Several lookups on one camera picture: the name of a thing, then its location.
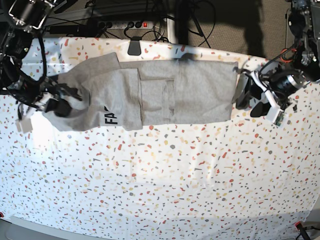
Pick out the black power adapter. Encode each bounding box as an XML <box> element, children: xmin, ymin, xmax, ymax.
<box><xmin>48</xmin><ymin>25</ymin><xmax>86</xmax><ymax>36</ymax></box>

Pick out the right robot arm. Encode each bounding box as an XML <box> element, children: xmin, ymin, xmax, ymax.
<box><xmin>0</xmin><ymin>0</ymin><xmax>81</xmax><ymax>117</ymax></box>

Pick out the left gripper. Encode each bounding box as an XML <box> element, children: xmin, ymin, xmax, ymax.
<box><xmin>234</xmin><ymin>67</ymin><xmax>313</xmax><ymax>117</ymax></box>

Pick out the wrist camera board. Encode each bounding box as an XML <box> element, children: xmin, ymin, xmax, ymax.
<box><xmin>15</xmin><ymin>118</ymin><xmax>33</xmax><ymax>134</ymax></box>
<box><xmin>265</xmin><ymin>107</ymin><xmax>288</xmax><ymax>128</ymax></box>

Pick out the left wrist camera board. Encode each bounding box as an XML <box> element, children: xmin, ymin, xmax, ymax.
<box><xmin>265</xmin><ymin>107</ymin><xmax>288</xmax><ymax>128</ymax></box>

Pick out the black table clamp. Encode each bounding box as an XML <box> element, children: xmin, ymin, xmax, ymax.
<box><xmin>127</xmin><ymin>36</ymin><xmax>142</xmax><ymax>56</ymax></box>

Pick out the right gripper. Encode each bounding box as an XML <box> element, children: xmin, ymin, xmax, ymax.
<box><xmin>4</xmin><ymin>75</ymin><xmax>72</xmax><ymax>117</ymax></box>

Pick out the red clamp right corner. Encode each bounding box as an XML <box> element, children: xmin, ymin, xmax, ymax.
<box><xmin>294</xmin><ymin>221</ymin><xmax>303</xmax><ymax>232</ymax></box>

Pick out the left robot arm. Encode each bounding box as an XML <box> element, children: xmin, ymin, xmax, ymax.
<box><xmin>233</xmin><ymin>0</ymin><xmax>320</xmax><ymax>123</ymax></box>

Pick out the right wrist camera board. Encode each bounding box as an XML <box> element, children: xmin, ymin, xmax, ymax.
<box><xmin>15</xmin><ymin>118</ymin><xmax>33</xmax><ymax>134</ymax></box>

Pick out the white power strip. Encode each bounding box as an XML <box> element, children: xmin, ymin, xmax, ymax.
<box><xmin>97</xmin><ymin>21</ymin><xmax>154</xmax><ymax>30</ymax></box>

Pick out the grey T-shirt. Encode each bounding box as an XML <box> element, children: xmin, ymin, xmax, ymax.
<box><xmin>44</xmin><ymin>53</ymin><xmax>238</xmax><ymax>131</ymax></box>

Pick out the white metal table leg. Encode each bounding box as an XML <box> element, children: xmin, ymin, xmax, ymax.
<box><xmin>166</xmin><ymin>18</ymin><xmax>177</xmax><ymax>44</ymax></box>

